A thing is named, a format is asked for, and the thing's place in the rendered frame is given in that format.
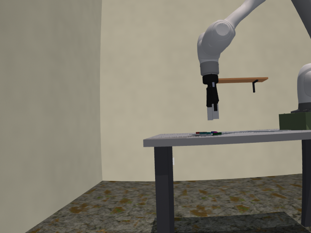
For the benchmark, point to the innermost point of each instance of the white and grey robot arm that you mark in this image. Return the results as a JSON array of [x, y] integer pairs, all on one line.
[[220, 34]]

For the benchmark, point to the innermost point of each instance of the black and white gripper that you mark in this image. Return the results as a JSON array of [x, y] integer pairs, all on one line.
[[212, 96]]

